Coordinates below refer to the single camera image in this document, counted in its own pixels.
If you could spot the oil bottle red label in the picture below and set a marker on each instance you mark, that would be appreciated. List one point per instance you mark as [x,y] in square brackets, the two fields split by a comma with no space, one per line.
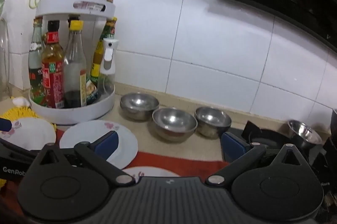
[52,73]

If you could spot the dark jar green-white label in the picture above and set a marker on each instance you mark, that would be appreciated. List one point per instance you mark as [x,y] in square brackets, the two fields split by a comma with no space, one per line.
[91,92]

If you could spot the stainless steel bowl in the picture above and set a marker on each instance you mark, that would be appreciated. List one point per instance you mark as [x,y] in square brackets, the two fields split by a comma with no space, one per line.
[304,133]
[212,119]
[139,104]
[174,122]

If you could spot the brown bottle yellow-green label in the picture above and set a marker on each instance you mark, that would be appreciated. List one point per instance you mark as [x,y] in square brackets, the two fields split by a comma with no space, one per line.
[101,52]

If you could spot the pale green container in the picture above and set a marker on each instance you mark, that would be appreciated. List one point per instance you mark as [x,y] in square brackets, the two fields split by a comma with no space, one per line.
[1,0]

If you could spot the red cloth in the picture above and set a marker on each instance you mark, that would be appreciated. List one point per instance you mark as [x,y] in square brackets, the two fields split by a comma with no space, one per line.
[184,159]

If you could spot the yellow knitted mat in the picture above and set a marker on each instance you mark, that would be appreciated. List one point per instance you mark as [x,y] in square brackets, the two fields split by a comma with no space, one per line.
[18,113]

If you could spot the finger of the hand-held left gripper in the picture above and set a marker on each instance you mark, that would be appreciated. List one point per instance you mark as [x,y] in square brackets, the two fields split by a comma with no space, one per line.
[5,125]

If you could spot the white round tray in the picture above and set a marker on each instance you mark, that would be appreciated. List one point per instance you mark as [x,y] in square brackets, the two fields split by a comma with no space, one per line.
[76,9]

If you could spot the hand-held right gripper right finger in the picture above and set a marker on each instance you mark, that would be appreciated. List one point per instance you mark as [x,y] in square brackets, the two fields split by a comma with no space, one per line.
[233,146]

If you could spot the clear bottle green label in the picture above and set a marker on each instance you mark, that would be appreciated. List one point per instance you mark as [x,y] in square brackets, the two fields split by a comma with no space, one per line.
[35,55]

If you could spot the soy sauce bottle yellow cap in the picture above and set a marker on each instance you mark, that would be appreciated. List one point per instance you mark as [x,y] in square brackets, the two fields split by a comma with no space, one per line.
[75,65]

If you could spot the white spray bottle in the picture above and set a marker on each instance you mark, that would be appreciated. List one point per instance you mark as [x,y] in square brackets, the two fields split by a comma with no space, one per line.
[108,55]

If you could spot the black gas stove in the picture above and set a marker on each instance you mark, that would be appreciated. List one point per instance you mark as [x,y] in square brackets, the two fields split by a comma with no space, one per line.
[266,135]

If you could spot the white floral plate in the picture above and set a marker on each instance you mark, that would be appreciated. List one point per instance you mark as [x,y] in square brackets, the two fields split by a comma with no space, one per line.
[29,134]
[79,138]
[152,173]

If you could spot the small white fluffy object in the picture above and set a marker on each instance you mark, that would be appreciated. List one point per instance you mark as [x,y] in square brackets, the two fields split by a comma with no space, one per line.
[20,101]

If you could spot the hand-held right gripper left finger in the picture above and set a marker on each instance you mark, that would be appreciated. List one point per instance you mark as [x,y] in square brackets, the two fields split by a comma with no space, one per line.
[107,145]

